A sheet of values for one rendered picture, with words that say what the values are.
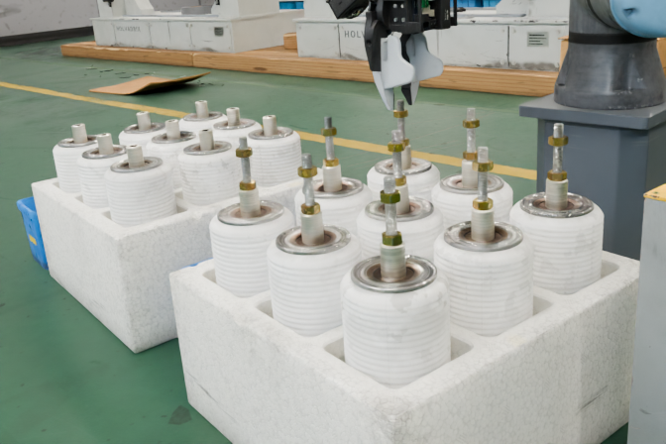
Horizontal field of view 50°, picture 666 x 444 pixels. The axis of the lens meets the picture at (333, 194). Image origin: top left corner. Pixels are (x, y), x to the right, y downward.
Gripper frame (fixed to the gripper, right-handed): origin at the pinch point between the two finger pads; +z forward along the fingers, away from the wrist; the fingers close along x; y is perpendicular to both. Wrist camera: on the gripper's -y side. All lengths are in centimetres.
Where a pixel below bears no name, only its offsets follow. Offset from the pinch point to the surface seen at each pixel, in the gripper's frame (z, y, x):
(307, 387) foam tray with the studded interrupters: 18.9, 17.1, -33.3
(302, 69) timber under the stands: 31, -199, 160
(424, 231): 10.4, 15.7, -14.4
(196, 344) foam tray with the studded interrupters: 23.9, -5.1, -30.8
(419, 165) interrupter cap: 9.2, 2.2, 1.5
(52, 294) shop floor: 35, -57, -28
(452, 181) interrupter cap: 9.1, 10.2, -2.1
